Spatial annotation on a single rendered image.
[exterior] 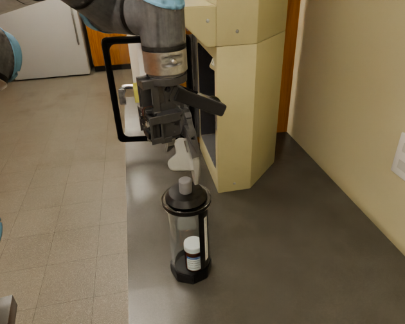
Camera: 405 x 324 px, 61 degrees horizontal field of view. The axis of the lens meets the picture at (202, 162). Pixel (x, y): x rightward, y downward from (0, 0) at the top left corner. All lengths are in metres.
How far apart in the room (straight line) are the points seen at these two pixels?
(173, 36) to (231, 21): 0.38
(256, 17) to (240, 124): 0.30
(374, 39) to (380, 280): 0.63
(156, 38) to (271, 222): 0.66
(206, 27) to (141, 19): 0.37
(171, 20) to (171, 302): 0.60
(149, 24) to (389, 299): 0.76
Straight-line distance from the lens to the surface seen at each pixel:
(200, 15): 0.92
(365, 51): 1.12
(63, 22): 5.91
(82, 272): 2.30
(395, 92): 1.03
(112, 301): 2.10
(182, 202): 0.72
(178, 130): 0.64
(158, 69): 0.59
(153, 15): 0.57
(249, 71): 0.99
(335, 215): 1.11
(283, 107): 1.50
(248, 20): 0.96
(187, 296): 0.86
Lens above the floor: 1.62
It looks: 31 degrees down
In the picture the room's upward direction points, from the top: 2 degrees counter-clockwise
